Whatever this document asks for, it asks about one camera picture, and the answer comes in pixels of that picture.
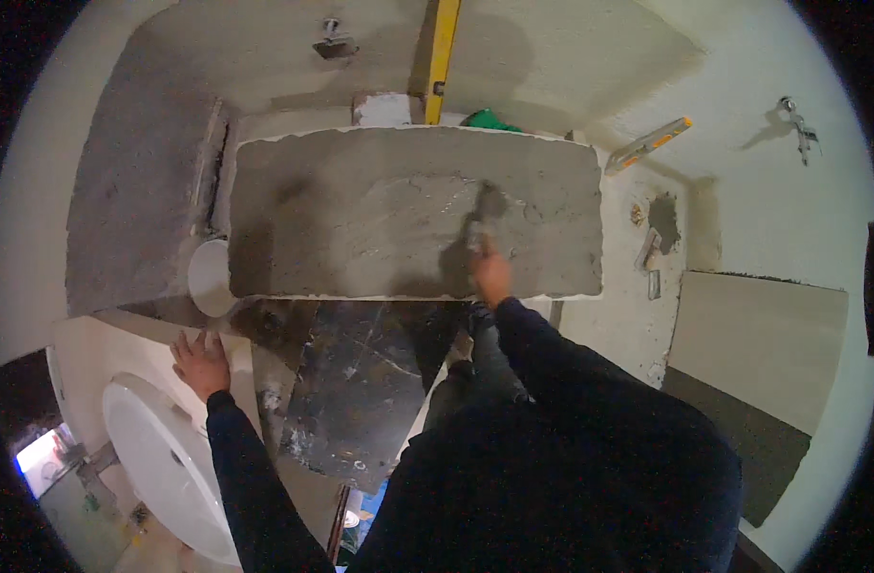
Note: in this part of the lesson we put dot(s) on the chrome wall tap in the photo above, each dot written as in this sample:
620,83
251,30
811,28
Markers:
801,129

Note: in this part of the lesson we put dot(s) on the white round container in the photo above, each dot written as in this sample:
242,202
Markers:
209,279

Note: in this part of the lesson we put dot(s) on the mortar-covered metal trowel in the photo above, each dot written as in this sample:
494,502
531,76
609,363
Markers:
486,208

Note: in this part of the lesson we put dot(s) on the person's left fingers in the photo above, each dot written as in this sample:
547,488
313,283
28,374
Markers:
197,342

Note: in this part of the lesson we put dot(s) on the green bag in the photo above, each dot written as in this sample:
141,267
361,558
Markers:
488,119

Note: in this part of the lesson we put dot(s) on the person's body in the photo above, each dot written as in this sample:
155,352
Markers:
551,487

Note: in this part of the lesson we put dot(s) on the person's right hand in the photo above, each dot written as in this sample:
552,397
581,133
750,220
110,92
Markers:
493,276

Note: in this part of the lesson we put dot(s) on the heap of small floor items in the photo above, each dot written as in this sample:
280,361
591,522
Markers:
354,519

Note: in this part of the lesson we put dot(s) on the small grey metal piece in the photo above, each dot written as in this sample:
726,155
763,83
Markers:
654,285

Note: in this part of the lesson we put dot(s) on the dark marble slab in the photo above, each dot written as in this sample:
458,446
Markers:
358,387

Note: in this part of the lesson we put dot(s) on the person's left hand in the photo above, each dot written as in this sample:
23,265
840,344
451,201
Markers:
202,369

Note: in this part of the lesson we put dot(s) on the white sink basin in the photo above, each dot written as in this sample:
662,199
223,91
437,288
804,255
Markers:
161,458

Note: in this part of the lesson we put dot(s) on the yellow spirit level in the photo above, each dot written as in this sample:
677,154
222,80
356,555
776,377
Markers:
439,57

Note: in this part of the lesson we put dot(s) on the white vanity counter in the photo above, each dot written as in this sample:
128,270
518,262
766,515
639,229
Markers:
122,351

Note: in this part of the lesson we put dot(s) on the mortar-covered masonry ledge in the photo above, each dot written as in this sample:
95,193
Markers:
380,229

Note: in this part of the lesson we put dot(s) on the person's right fingers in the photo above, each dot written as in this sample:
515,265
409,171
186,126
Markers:
481,251

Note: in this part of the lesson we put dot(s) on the metal shower valve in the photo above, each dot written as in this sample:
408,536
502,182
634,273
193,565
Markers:
334,43

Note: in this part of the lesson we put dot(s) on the grey orange spirit level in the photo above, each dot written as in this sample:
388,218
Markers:
648,145

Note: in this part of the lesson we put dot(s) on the metal edge profile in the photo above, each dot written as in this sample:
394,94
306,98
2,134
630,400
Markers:
209,165

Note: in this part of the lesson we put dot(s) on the person's legs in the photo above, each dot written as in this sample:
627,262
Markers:
473,365

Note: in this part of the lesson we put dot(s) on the large beige tile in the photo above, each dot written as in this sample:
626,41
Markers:
759,347

